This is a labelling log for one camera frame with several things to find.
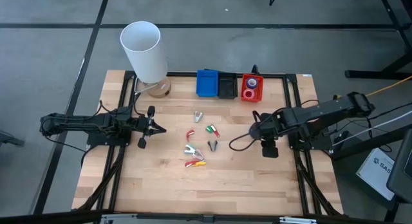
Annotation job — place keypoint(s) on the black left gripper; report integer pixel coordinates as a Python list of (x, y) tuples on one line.
[(144, 126)]

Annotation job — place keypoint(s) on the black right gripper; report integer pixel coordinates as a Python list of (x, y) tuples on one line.
[(270, 129)]

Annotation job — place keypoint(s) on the small red stapler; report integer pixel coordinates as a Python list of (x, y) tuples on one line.
[(190, 134)]

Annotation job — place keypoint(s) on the red tape roll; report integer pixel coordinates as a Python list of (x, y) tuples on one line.
[(244, 95)]

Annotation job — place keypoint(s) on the grey staple remover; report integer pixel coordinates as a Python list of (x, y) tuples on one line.
[(198, 117)]

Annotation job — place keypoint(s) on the black staple remover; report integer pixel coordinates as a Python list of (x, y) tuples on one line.
[(210, 146)]

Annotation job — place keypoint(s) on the red stapler with metal insert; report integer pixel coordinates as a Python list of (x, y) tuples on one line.
[(189, 164)]

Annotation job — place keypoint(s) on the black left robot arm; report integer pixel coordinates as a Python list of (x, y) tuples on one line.
[(83, 122)]

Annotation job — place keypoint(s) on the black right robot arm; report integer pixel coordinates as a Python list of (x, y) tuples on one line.
[(322, 113)]

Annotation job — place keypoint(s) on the red and white stapler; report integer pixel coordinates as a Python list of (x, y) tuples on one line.
[(215, 131)]

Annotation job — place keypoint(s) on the red plastic basket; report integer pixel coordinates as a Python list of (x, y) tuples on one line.
[(259, 95)]

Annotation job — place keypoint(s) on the round wooden lamp base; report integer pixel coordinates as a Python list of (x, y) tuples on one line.
[(161, 89)]

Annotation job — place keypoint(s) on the black plastic basket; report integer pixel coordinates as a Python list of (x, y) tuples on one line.
[(227, 87)]

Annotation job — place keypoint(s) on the blue plastic basket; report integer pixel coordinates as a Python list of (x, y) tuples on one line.
[(207, 84)]

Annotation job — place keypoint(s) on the white cylindrical lamp shade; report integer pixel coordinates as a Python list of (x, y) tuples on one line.
[(145, 53)]

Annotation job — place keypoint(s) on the black power adapter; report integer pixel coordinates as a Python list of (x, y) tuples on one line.
[(342, 136)]

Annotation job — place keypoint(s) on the white printed box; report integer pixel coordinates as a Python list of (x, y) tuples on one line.
[(375, 172)]

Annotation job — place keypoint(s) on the grey floor object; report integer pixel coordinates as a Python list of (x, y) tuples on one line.
[(9, 138)]

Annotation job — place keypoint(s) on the black monitor panel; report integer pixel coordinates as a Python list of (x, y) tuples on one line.
[(402, 169)]

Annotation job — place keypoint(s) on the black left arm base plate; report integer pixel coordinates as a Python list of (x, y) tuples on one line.
[(109, 141)]

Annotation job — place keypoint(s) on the black aluminium table frame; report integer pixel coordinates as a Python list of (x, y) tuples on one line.
[(183, 73)]

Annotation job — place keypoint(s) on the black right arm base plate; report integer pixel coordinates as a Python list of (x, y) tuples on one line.
[(318, 143)]

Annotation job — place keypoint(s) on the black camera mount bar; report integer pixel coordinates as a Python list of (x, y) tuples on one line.
[(64, 217)]

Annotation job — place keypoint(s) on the black desk leg frame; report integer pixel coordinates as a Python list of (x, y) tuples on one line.
[(396, 64)]

